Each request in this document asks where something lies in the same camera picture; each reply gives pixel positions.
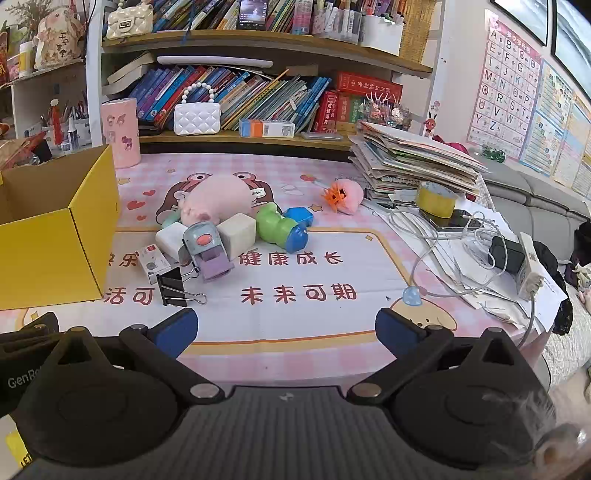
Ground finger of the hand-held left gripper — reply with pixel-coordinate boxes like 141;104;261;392
0;313;61;346

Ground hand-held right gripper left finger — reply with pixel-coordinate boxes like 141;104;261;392
44;308;225;406

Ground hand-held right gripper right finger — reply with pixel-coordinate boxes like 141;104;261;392
347;307;539;406

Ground black binder clip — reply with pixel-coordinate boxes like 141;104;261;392
157;267;208;308

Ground yellow cardboard box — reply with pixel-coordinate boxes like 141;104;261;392
0;144;122;311

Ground small white red-label box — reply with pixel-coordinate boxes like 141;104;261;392
137;244;171;284

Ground white charger adapter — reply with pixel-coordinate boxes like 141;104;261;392
155;222;188;266

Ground grey purple toy stapler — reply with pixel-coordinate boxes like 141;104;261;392
182;222;236;282

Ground cream white block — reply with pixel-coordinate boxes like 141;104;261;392
218;213;257;260

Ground pink plush pig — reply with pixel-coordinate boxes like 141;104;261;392
178;175;259;228

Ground green blue toy figure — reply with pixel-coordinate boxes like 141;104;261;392
255;203;309;254

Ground pink orange plush toy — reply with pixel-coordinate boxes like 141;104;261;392
322;179;365;217

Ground blue block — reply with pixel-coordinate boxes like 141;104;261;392
283;207;315;228

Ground loose white papers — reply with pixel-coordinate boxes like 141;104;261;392
369;198;568;333

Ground pink checked printed tablecloth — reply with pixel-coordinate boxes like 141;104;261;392
0;152;555;384

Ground black smartphone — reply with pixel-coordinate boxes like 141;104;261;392
419;209;483;232

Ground black power adapter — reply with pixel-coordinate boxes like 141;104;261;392
488;235;526;275

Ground yellow tape roll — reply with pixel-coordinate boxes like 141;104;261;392
414;181;459;220

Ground white power strip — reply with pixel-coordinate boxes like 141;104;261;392
515;232;542;302

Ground black cloth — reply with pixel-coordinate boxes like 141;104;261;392
533;240;575;335

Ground stack of papers and booklets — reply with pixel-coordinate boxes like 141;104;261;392
347;121;490;204

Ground red gift paper pile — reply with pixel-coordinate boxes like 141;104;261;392
0;134;51;169

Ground magenta cloth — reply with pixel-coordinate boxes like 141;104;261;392
431;136;472;155

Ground grey sofa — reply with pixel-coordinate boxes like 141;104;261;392
480;159;591;287

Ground pen holder with pens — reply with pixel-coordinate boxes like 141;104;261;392
39;99;93;153

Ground pink sticker cylinder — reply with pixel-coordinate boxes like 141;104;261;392
100;98;141;169

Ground red tassel ornament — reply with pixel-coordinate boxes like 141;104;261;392
50;98;64;146

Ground red cartoon figure sticker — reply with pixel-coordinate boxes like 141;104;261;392
422;102;441;139

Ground white quilted pearl handbag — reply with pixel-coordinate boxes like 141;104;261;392
173;82;221;136

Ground sequin hair ornament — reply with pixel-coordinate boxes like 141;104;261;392
358;90;414;131

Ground orange white carton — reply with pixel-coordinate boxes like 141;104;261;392
239;119;296;138

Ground red green book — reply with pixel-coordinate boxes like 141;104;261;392
337;92;370;124

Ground red thick dictionary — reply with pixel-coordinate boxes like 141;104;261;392
313;90;340;134

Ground white shelf unit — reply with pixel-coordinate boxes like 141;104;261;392
0;58;105;158

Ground row of colourful books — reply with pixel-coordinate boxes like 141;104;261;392
104;53;333;134

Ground red flat book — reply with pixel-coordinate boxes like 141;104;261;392
333;70;403;97

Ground white long roll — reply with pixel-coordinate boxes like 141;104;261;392
157;54;265;66

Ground beige plush doll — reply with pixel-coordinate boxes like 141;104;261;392
31;7;86;71

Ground wooden bookshelf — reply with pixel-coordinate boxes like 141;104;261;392
85;0;446;162

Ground white pen holder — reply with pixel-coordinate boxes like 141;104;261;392
359;14;404;57

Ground clear pen holder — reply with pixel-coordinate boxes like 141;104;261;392
311;0;363;45

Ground cream quilted handbag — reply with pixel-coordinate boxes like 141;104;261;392
106;0;154;40

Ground row of thin picture books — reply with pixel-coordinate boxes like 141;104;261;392
148;0;324;33

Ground smartphone on shelf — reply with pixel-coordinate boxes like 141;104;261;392
236;0;269;31

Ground white cable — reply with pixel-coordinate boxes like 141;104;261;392
388;203;509;296

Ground yellow bordered wall poster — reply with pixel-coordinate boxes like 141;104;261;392
551;90;591;199

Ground blue bordered wall poster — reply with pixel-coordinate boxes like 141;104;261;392
518;60;575;178

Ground alphabet wall poster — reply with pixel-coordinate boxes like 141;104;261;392
465;9;543;160

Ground framed wall picture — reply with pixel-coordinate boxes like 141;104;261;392
551;0;591;88
489;0;550;47

